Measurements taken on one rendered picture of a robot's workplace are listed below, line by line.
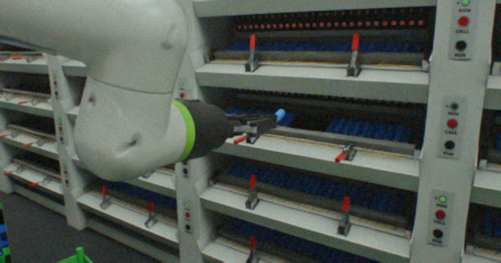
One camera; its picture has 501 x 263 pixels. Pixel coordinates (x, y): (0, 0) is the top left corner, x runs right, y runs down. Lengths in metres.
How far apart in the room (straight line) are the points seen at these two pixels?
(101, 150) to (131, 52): 0.11
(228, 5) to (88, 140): 0.62
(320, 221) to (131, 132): 0.65
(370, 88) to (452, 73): 0.16
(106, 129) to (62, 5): 0.13
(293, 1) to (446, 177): 0.50
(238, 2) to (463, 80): 0.54
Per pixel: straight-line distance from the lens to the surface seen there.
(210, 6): 0.99
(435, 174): 0.80
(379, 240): 0.91
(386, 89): 0.79
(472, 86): 0.76
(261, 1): 0.90
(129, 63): 0.39
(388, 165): 0.83
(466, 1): 0.76
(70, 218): 1.79
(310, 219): 0.96
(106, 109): 0.41
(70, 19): 0.40
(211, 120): 0.52
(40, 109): 1.79
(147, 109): 0.41
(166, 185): 1.21
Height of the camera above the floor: 0.79
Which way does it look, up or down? 12 degrees down
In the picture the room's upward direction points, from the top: straight up
